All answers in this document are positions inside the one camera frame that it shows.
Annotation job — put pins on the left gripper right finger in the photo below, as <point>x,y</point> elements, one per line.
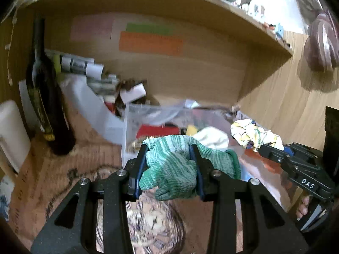
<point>266,226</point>

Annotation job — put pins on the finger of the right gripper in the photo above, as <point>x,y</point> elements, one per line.
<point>274,154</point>
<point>305,153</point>

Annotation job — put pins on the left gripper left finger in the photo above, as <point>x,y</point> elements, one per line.
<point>72,228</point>

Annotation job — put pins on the floral yellow white scrunchie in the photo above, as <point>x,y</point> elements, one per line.
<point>251,136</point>

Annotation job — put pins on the white cloth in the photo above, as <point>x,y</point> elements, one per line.
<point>213,138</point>

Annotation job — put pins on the person's right hand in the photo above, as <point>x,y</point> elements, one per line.
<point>302,207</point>

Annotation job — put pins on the clear plastic storage box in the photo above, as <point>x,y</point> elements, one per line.
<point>144,121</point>

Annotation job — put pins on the vintage newspaper print tablecloth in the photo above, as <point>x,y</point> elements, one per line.
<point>45,179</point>

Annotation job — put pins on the brown striped hanging bag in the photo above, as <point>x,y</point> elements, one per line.
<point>321,47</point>

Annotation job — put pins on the red gold ribbon item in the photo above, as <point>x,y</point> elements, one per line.
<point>157,131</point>

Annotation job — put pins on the wooden shelf board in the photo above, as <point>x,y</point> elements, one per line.
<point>266,53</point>

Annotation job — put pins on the rolled newspaper stack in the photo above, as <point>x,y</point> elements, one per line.
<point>95,75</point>

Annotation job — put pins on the dark wine bottle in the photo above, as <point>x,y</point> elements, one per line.
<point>46,96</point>

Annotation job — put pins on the small white cardboard box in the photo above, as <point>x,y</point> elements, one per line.
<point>135,93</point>

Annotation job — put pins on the green sticky paper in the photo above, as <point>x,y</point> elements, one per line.
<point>148,28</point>

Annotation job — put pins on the orange sticky paper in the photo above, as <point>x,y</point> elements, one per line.
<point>135,42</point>

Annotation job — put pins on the pink sticky paper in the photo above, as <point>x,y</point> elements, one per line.
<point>88,27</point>

